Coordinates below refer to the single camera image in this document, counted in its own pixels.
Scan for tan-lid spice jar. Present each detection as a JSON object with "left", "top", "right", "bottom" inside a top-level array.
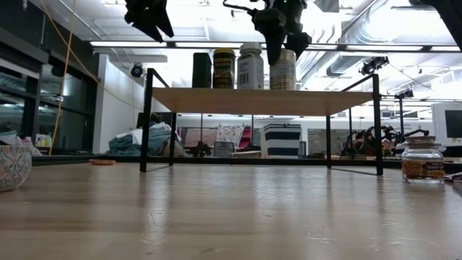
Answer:
[{"left": 269, "top": 48, "right": 297, "bottom": 91}]

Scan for black monitor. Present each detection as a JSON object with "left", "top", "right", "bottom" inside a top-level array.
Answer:
[{"left": 136, "top": 111, "right": 173, "bottom": 130}]

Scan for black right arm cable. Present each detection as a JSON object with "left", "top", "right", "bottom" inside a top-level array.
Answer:
[{"left": 222, "top": 0, "right": 271, "bottom": 12}]

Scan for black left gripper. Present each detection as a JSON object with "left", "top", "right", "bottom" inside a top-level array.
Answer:
[{"left": 124, "top": 0, "right": 175, "bottom": 43}]

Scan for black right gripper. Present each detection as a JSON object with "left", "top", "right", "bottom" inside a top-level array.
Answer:
[{"left": 252, "top": 0, "right": 313, "bottom": 66}]

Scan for black background robot arms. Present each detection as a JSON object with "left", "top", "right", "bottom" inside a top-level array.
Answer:
[{"left": 341, "top": 124, "right": 431, "bottom": 158}]

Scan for white-lid spice jar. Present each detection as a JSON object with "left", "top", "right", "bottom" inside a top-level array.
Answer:
[{"left": 236, "top": 41, "right": 265, "bottom": 90}]

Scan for ceiling strip light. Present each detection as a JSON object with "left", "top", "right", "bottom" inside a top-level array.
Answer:
[
  {"left": 175, "top": 42, "right": 243, "bottom": 49},
  {"left": 90, "top": 40, "right": 168, "bottom": 48},
  {"left": 344, "top": 45, "right": 424, "bottom": 52}
]

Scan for patterned ceramic bowl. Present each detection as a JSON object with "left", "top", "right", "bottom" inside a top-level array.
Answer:
[{"left": 0, "top": 145, "right": 32, "bottom": 193}]

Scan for white and navy striped box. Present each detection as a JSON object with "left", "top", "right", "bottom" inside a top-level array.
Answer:
[{"left": 259, "top": 123, "right": 302, "bottom": 159}]

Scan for teal and white cloth pile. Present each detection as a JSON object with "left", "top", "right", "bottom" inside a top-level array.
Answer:
[{"left": 108, "top": 121, "right": 183, "bottom": 157}]

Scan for dark green spice tin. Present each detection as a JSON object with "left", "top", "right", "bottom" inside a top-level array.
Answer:
[{"left": 191, "top": 52, "right": 213, "bottom": 90}]

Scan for floral cloth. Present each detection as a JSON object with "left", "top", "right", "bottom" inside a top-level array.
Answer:
[{"left": 216, "top": 124, "right": 246, "bottom": 145}]

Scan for silver ventilation duct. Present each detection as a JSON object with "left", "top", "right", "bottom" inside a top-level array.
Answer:
[{"left": 299, "top": 6, "right": 398, "bottom": 77}]

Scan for yellow-lid spice jar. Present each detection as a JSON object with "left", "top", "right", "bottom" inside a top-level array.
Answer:
[{"left": 212, "top": 47, "right": 237, "bottom": 90}]

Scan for white computer monitor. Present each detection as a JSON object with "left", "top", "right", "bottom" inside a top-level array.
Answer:
[{"left": 431, "top": 102, "right": 462, "bottom": 149}]

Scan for black metal rig frame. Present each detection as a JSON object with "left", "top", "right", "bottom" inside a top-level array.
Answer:
[{"left": 31, "top": 154, "right": 462, "bottom": 174}]

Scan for grey bin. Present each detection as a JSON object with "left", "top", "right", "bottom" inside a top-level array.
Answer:
[{"left": 213, "top": 141, "right": 235, "bottom": 158}]

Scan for black camera stand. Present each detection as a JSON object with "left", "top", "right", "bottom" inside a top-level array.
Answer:
[{"left": 394, "top": 88, "right": 415, "bottom": 137}]

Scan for wooden shelf black metal frame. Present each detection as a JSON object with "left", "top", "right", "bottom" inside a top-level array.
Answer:
[{"left": 139, "top": 67, "right": 385, "bottom": 177}]

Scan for yellow extension cable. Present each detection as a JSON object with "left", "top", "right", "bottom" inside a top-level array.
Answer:
[{"left": 38, "top": 0, "right": 145, "bottom": 156}]

